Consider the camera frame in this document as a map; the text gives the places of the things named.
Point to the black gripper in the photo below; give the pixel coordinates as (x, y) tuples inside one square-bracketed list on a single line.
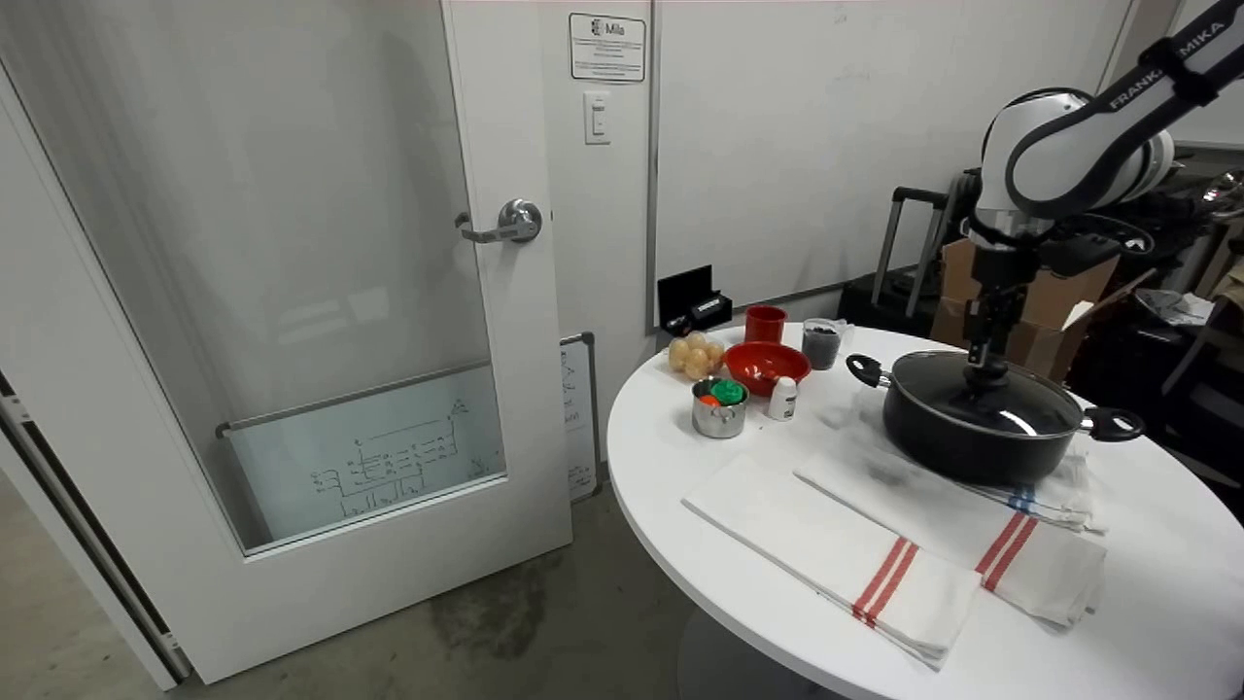
[(1003, 292)]

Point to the glass lid with black knob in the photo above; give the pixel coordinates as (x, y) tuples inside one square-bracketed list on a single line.
[(985, 396)]

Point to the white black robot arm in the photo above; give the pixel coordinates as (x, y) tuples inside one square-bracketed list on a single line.
[(1090, 143)]

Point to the black cooking pot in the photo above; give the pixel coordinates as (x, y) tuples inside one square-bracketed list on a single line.
[(967, 450)]

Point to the white door with frosted glass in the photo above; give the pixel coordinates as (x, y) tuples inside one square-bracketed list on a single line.
[(284, 326)]

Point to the brown cardboard box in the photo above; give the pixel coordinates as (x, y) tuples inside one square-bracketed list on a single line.
[(1035, 296)]

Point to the grey cup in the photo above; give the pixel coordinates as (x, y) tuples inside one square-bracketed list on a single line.
[(823, 346)]

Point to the white towel with red stripes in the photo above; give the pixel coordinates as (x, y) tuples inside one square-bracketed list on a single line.
[(841, 559), (1035, 559)]

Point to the small white bottle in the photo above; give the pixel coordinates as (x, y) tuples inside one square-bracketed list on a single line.
[(784, 400)]

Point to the red bowl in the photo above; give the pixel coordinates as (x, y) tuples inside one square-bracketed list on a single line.
[(765, 367)]

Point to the red cup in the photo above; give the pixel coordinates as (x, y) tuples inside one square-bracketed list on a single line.
[(765, 326)]

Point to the metal can with colourful contents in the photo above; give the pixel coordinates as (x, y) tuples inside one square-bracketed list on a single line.
[(715, 413)]

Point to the beige round food item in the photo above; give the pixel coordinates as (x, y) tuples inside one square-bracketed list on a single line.
[(693, 355)]

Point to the black marker holder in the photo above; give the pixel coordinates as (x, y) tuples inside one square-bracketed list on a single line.
[(693, 306)]

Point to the white wall whiteboard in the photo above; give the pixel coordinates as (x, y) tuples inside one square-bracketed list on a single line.
[(879, 143)]

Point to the white light switch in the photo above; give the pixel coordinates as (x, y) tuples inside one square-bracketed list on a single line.
[(596, 120)]

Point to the white wall sign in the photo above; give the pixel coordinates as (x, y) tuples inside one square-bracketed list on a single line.
[(609, 47)]

